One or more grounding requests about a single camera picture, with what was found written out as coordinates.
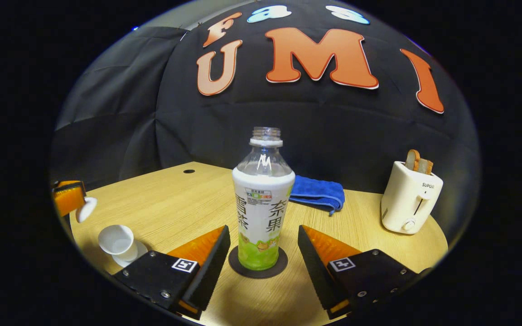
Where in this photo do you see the white saucer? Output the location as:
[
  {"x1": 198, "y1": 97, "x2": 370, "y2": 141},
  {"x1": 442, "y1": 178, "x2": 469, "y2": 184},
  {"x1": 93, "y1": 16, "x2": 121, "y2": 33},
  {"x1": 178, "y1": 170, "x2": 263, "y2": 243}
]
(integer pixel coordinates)
[{"x1": 111, "y1": 239, "x2": 149, "y2": 268}]

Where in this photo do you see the dark round coaster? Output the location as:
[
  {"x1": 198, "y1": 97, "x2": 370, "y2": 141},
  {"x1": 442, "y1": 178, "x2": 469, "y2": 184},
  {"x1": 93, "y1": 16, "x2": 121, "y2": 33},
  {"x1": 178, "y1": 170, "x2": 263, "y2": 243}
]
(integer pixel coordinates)
[{"x1": 228, "y1": 246, "x2": 289, "y2": 279}]

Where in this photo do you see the white toaster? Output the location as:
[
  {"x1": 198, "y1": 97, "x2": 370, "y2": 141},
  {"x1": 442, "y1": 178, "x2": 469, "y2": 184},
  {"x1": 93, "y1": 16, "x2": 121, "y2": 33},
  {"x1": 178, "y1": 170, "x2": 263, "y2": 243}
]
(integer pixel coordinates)
[{"x1": 380, "y1": 161, "x2": 444, "y2": 235}]

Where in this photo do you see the white teacup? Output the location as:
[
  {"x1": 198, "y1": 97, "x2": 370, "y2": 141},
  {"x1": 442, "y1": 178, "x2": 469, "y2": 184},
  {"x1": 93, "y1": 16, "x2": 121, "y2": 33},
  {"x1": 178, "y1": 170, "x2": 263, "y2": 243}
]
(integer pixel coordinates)
[{"x1": 97, "y1": 225, "x2": 135, "y2": 263}]

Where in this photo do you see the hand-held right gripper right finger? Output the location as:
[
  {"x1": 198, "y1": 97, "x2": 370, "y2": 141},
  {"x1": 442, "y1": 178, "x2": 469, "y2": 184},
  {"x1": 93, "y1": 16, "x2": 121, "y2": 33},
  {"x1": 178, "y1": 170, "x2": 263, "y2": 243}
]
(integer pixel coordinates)
[{"x1": 297, "y1": 225, "x2": 425, "y2": 320}]

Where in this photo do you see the clear water bottle white label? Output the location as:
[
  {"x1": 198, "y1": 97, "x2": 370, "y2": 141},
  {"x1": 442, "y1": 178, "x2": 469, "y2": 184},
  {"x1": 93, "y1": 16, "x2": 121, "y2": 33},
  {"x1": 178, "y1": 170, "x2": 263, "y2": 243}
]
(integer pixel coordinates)
[{"x1": 232, "y1": 127, "x2": 296, "y2": 272}]

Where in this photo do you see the blue towel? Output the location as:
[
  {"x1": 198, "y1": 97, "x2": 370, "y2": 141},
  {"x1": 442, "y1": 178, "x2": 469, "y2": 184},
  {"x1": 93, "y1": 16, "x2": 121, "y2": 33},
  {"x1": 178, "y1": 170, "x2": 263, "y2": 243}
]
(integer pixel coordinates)
[{"x1": 289, "y1": 175, "x2": 346, "y2": 216}]

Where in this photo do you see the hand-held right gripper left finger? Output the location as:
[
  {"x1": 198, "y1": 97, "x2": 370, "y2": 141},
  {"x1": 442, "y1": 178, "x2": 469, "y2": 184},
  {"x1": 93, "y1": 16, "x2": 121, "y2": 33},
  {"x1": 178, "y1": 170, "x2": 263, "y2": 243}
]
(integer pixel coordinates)
[{"x1": 112, "y1": 225, "x2": 232, "y2": 320}]

